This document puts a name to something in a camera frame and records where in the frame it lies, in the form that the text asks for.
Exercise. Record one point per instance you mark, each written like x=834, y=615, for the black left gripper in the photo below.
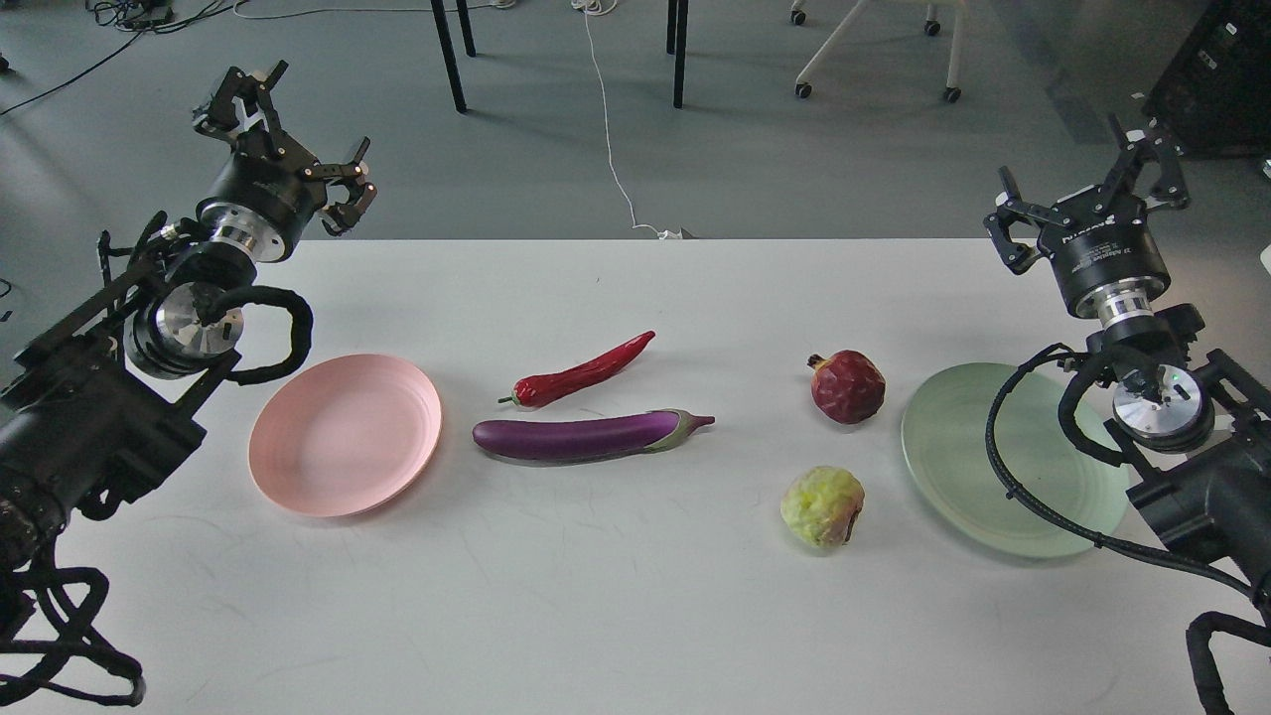
x=271, y=187

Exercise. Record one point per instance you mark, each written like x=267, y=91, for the purple eggplant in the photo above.
x=587, y=440

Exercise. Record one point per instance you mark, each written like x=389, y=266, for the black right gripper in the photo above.
x=1104, y=248

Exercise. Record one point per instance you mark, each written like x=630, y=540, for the yellow green custard apple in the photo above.
x=822, y=506

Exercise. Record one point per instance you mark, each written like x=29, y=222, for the light green plate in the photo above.
x=943, y=439

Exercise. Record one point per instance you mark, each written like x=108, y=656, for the black table legs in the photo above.
x=449, y=48
x=675, y=43

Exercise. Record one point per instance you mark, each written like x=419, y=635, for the black table legs left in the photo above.
x=449, y=48

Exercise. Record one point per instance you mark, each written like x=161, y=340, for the pink plate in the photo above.
x=346, y=435

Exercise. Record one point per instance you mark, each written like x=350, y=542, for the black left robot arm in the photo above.
x=105, y=402

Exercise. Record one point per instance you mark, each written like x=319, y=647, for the red chili pepper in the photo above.
x=535, y=391

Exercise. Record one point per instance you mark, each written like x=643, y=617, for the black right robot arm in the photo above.
x=1197, y=435

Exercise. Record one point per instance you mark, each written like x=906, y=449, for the black equipment cabinet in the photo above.
x=1214, y=95

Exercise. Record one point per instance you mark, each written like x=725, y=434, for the black table legs right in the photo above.
x=675, y=43

